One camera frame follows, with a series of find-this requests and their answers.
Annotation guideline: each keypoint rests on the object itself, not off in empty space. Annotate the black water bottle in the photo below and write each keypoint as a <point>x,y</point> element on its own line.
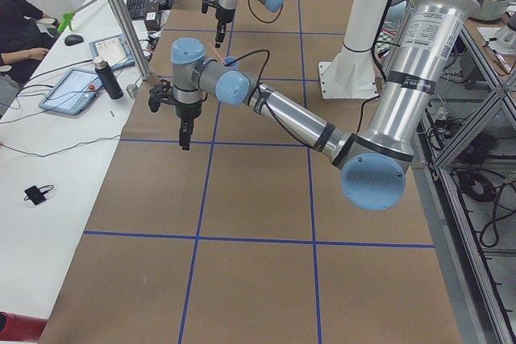
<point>107,78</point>

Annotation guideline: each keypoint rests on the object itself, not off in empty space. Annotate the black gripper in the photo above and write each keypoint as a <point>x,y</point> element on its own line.
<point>222,16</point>
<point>186,109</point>

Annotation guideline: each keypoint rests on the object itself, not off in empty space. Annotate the near teach pendant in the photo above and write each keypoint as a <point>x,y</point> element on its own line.
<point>73,93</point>

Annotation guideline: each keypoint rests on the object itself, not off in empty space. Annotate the seated person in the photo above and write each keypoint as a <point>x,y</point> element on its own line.
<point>23,44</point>

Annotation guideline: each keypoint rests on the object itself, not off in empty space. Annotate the pink chopstick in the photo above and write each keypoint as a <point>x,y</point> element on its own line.
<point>216,53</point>

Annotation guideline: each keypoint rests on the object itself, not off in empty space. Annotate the green spray bottle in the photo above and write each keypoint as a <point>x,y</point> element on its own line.
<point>66,22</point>

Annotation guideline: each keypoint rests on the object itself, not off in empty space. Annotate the metal mixing bowl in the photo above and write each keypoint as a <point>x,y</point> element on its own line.
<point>492,10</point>

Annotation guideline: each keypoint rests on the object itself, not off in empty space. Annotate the black computer mouse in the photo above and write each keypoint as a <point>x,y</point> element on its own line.
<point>73,39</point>

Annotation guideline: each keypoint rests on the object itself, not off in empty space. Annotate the aluminium frame post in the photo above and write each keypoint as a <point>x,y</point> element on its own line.
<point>122,16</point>

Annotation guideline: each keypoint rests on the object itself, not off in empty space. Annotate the teach pendant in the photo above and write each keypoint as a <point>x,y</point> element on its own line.
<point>114,50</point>
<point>73,93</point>

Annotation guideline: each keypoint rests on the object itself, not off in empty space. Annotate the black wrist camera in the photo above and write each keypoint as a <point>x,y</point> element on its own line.
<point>161,93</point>
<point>207,4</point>

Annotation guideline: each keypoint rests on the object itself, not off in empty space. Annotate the small black device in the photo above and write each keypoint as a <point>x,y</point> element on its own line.
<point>36,195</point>

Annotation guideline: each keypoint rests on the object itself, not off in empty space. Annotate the small metal cup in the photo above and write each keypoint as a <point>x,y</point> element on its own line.
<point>132,91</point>

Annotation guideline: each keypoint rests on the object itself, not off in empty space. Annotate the blue plastic cup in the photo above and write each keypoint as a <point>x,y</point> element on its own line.
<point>231,63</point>

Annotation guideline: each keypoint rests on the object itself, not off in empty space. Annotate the far teach pendant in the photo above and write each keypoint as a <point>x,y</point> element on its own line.
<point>114,50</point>

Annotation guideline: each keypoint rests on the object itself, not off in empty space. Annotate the black keyboard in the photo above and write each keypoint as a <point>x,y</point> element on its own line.
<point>136,8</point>

